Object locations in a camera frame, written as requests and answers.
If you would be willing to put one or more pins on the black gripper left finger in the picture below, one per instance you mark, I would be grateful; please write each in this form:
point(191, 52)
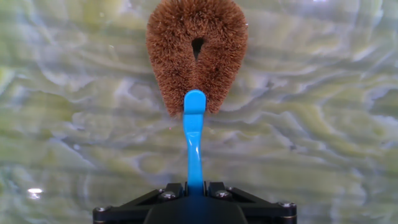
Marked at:
point(124, 210)

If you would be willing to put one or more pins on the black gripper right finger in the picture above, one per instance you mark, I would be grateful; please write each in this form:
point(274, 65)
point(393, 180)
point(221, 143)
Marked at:
point(267, 211)

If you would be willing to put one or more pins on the green marble pattern mat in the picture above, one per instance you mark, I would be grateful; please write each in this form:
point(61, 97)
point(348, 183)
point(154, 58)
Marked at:
point(93, 140)

